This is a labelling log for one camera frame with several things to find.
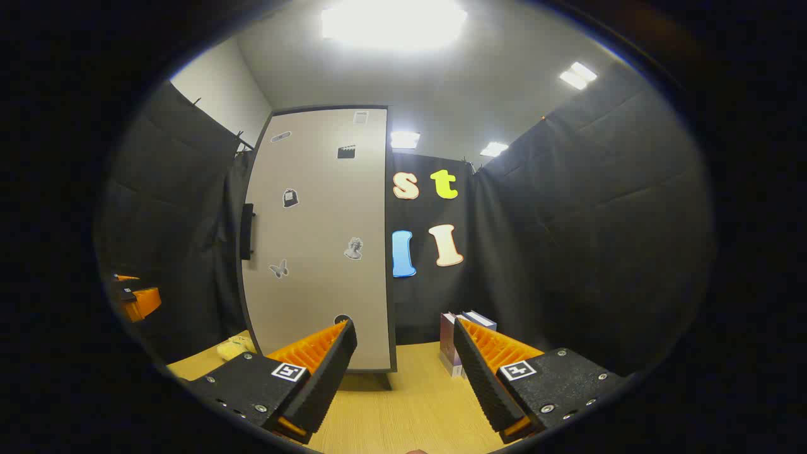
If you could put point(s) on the white cabinet door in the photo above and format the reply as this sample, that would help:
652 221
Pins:
315 252

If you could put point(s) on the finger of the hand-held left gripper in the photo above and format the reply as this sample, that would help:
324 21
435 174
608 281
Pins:
146 302
126 277

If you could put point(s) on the blue spine book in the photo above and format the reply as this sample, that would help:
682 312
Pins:
480 320

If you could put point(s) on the large square ceiling light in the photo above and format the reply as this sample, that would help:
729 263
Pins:
394 24

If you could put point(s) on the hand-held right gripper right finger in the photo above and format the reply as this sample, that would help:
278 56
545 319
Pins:
482 378

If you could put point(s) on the grey cabinet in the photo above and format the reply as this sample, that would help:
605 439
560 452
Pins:
391 284

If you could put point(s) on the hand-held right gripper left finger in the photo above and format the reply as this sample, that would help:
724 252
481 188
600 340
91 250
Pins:
328 378

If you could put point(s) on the black backdrop cloth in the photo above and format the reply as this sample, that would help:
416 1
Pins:
567 252

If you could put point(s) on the yellow plush toy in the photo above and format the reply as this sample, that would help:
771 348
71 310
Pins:
236 349

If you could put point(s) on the rectangular ceiling light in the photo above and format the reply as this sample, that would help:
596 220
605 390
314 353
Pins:
494 149
405 140

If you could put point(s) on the double tube ceiling light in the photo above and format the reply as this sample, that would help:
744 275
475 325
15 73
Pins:
578 75

